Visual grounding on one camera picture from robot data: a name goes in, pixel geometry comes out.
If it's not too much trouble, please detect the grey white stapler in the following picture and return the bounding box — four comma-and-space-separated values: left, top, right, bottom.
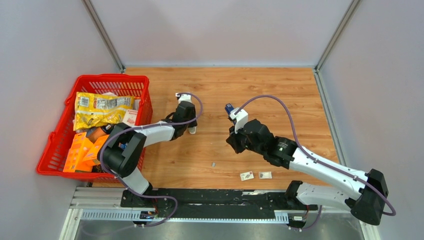
187, 126, 197, 135

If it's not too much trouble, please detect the blue black stapler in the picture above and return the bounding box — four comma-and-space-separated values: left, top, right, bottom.
224, 103, 236, 124

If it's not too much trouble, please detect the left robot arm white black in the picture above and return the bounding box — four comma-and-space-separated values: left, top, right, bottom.
97, 99, 197, 208

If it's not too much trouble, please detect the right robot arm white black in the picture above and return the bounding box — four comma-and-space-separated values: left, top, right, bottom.
226, 119, 389, 226

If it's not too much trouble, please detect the small grey staple box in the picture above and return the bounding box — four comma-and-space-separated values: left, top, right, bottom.
258, 171, 273, 180

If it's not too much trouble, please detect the staple box with red mark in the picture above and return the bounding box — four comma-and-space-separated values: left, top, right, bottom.
239, 171, 255, 182

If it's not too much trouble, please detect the pink white small box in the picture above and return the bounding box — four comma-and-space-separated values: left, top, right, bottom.
122, 109, 138, 127

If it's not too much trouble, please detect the yellow snack bag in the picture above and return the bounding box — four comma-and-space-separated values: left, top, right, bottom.
73, 92, 135, 131

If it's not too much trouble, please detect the orange box right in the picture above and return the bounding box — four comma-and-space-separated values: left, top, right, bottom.
82, 135, 109, 166

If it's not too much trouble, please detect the orange box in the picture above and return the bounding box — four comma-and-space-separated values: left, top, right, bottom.
62, 132, 93, 173
82, 135, 109, 166

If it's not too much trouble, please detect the orange box left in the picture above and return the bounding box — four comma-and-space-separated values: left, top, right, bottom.
62, 132, 93, 173

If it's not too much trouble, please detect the red plastic basket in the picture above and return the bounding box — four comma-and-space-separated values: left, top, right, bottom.
36, 73, 154, 185

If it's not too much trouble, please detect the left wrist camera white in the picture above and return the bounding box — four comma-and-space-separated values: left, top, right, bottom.
175, 93, 193, 104

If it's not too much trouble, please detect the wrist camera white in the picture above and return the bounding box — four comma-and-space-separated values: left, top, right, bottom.
175, 93, 193, 104
229, 107, 249, 134

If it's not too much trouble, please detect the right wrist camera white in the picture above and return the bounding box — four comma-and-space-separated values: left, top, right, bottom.
229, 107, 249, 134

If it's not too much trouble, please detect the white slotted cable duct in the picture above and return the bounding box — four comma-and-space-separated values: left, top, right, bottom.
81, 208, 290, 224

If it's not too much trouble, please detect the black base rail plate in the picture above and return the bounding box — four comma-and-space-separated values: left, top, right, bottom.
120, 188, 318, 220

